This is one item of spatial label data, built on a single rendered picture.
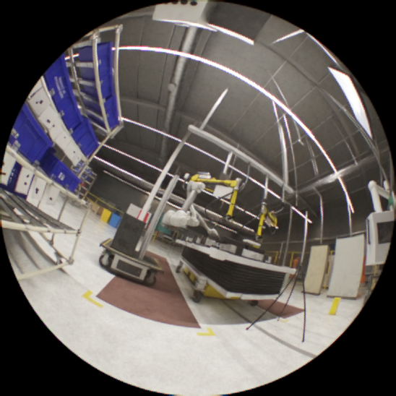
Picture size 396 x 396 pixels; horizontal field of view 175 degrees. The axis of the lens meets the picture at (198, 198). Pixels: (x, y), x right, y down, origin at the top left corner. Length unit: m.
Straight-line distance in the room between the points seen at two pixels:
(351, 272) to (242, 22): 5.64
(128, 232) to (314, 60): 10.81
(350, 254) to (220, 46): 11.51
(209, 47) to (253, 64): 2.86
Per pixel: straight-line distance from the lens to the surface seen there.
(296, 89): 9.89
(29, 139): 0.85
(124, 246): 1.82
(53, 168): 1.01
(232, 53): 9.67
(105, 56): 1.22
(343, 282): 5.55
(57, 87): 1.03
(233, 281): 1.53
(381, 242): 2.73
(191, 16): 0.61
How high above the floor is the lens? 0.78
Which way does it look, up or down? 21 degrees up
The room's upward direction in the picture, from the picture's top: 21 degrees clockwise
